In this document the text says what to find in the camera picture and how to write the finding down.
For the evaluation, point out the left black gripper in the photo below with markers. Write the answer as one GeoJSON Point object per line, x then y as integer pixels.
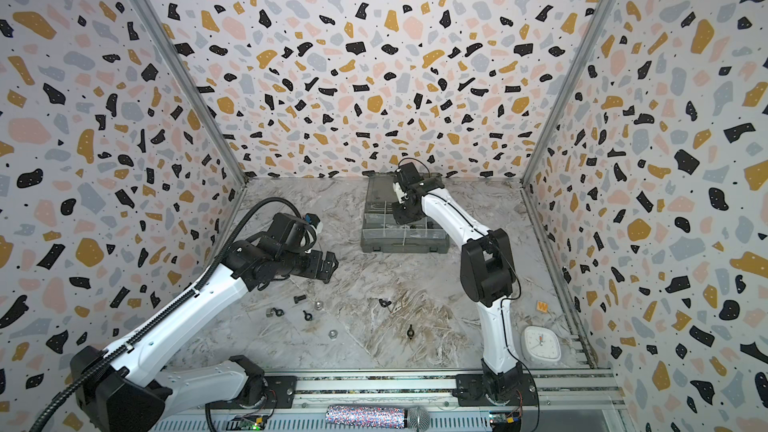
{"type": "Point", "coordinates": [328, 269]}

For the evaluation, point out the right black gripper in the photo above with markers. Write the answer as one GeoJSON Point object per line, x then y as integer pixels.
{"type": "Point", "coordinates": [402, 210]}

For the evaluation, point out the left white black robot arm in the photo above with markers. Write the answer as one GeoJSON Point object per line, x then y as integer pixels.
{"type": "Point", "coordinates": [128, 387]}

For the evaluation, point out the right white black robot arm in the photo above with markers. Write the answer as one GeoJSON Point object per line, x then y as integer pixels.
{"type": "Point", "coordinates": [487, 272]}

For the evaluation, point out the black eye bolt far left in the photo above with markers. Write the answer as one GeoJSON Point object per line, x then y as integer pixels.
{"type": "Point", "coordinates": [275, 312]}

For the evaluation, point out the glitter handheld microphone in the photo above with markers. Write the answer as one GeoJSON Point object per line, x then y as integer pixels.
{"type": "Point", "coordinates": [383, 417]}

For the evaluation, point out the white square clock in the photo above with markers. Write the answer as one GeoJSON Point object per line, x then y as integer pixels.
{"type": "Point", "coordinates": [541, 345]}

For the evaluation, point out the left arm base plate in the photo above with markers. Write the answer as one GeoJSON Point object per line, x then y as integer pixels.
{"type": "Point", "coordinates": [264, 394]}

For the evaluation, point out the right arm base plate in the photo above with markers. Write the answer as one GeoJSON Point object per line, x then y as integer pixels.
{"type": "Point", "coordinates": [481, 390]}

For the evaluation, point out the aluminium front rail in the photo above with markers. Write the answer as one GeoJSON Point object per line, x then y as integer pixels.
{"type": "Point", "coordinates": [431, 400]}

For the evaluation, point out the right corner aluminium post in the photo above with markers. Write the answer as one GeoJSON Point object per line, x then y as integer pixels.
{"type": "Point", "coordinates": [574, 72]}

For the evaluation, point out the corner aluminium post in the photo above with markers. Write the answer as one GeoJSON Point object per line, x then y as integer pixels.
{"type": "Point", "coordinates": [165, 47]}
{"type": "Point", "coordinates": [574, 72]}

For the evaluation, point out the left corner aluminium post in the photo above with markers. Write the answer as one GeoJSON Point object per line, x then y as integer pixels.
{"type": "Point", "coordinates": [165, 47]}

